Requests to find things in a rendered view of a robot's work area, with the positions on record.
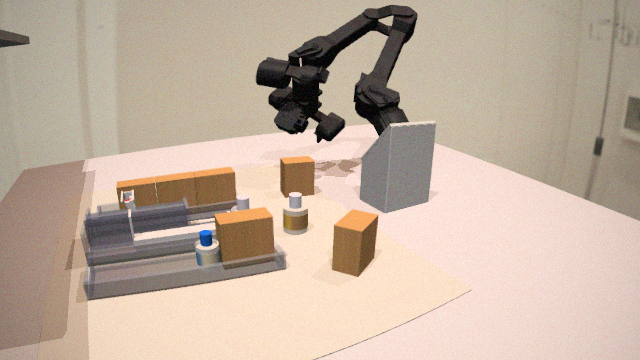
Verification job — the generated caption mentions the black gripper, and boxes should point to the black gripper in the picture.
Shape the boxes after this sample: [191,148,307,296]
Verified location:
[268,86,346,143]

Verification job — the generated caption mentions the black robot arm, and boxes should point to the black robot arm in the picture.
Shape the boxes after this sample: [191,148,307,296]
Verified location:
[256,5,418,136]

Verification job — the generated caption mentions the grey jar with blue lid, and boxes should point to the grey jar with blue lid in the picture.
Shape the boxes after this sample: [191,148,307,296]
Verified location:
[195,230,221,266]

